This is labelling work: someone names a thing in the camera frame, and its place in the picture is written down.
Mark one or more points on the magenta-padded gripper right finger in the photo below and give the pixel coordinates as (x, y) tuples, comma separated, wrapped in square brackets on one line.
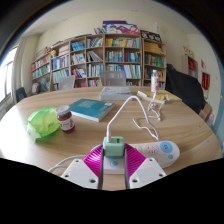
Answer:
[(148, 171)]

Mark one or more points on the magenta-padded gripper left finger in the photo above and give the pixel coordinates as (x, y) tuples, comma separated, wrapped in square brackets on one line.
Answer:
[(80, 171)]

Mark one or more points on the mint green charger block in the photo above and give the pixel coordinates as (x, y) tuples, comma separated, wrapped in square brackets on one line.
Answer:
[(114, 148)]

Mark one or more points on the white pastel-socket power strip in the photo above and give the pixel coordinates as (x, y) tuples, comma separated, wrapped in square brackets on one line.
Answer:
[(160, 150)]

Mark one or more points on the small red-lidded jar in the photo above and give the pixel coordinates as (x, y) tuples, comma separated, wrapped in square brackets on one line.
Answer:
[(66, 121)]

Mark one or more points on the green plastic bag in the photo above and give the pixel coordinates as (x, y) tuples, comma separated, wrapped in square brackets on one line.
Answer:
[(41, 122)]

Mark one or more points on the teal book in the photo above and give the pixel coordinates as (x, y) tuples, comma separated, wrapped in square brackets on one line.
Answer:
[(91, 108)]

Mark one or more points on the white oblong box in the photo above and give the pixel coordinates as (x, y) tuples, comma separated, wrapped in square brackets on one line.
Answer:
[(142, 94)]

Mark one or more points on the yellow book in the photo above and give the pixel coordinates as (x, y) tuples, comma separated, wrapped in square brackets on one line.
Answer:
[(170, 96)]

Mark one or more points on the brown cardboard box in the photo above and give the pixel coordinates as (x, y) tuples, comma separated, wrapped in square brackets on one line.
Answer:
[(206, 112)]

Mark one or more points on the grey book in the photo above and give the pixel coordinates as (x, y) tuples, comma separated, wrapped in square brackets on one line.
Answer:
[(115, 93)]

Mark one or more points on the clear bottle with red label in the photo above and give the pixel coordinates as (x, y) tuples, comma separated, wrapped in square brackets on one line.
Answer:
[(155, 83)]

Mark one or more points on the grey mesh chair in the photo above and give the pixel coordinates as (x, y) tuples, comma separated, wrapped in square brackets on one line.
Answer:
[(112, 78), (66, 83)]

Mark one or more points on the black cloth cover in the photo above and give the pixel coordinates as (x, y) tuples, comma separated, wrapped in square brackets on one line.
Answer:
[(185, 86)]

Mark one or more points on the dark blue chair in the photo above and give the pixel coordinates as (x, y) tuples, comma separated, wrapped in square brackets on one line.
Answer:
[(20, 94)]

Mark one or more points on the wooden bookshelf unit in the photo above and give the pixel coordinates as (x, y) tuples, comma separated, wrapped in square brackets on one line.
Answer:
[(116, 55)]

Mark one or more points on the red wall hanging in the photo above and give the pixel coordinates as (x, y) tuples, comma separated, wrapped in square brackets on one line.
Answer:
[(205, 81)]

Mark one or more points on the small wall shelf unit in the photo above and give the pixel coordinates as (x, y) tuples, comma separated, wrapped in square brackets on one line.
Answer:
[(190, 66)]

